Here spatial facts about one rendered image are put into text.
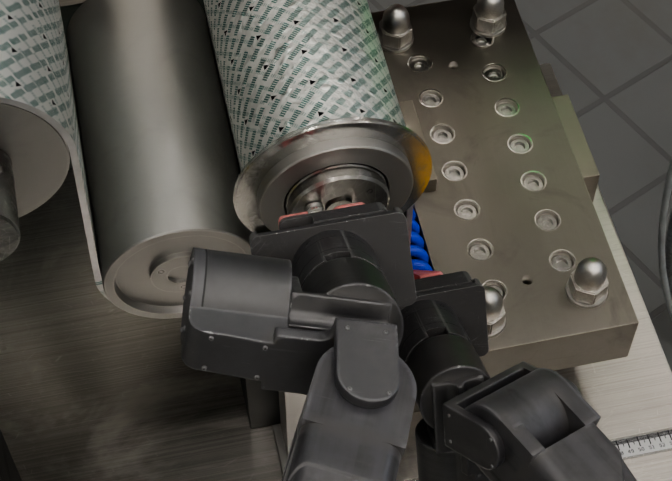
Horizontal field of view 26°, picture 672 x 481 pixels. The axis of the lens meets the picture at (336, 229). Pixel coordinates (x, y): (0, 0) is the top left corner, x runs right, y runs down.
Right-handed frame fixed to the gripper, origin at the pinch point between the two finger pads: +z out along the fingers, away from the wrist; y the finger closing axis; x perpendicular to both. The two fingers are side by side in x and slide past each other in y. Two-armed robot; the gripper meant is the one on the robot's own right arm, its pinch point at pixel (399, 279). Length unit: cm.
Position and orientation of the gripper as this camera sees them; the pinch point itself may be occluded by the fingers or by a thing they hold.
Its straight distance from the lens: 123.0
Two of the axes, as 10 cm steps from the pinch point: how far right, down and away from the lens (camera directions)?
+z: -1.8, -4.2, 8.9
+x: -1.0, -8.9, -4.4
